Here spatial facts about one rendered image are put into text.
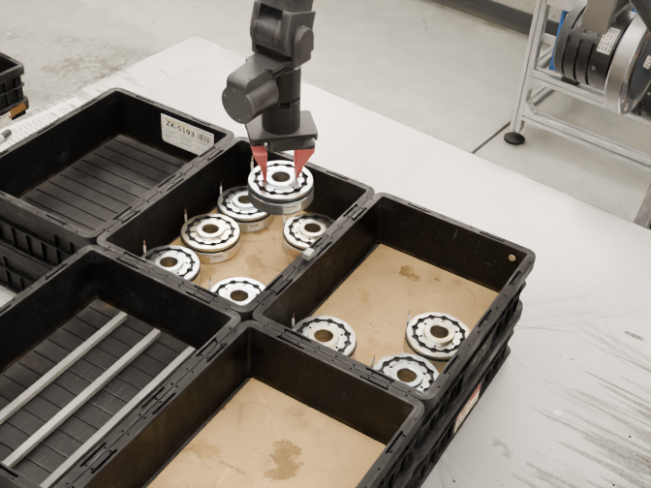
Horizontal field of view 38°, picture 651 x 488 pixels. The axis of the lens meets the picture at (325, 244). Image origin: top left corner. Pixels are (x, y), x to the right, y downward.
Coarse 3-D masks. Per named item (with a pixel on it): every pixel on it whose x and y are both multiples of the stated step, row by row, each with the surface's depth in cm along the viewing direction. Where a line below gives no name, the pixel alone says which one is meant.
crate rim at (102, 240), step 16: (208, 160) 171; (288, 160) 173; (192, 176) 167; (336, 176) 169; (160, 192) 162; (368, 192) 166; (144, 208) 158; (352, 208) 163; (128, 224) 155; (336, 224) 158; (320, 240) 155; (128, 256) 149; (160, 272) 146; (288, 272) 148; (192, 288) 144; (272, 288) 145; (224, 304) 141; (256, 304) 142
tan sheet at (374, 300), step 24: (360, 264) 166; (384, 264) 167; (408, 264) 167; (360, 288) 161; (384, 288) 162; (408, 288) 162; (432, 288) 163; (456, 288) 163; (480, 288) 163; (336, 312) 156; (360, 312) 157; (384, 312) 157; (408, 312) 157; (432, 312) 158; (456, 312) 158; (480, 312) 158; (360, 336) 152; (384, 336) 152; (360, 360) 148
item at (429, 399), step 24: (384, 192) 166; (360, 216) 160; (432, 216) 162; (336, 240) 155; (504, 240) 158; (312, 264) 150; (528, 264) 153; (288, 288) 145; (504, 288) 148; (264, 312) 141; (288, 336) 137; (480, 336) 140; (456, 360) 135; (432, 384) 131; (432, 408) 131
